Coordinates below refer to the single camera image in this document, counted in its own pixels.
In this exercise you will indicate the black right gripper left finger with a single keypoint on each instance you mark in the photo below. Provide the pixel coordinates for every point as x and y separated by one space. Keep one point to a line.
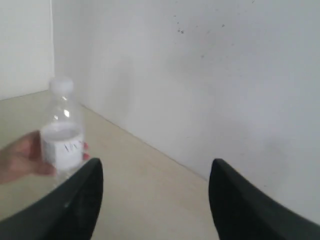
69 212

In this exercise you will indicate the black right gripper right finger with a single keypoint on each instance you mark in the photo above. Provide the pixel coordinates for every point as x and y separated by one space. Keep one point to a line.
240 211

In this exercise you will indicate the clear white-capped water bottle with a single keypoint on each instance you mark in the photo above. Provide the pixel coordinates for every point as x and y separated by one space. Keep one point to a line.
62 134

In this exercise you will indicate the person's bare hand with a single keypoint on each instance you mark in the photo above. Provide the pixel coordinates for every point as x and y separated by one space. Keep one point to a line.
23 157

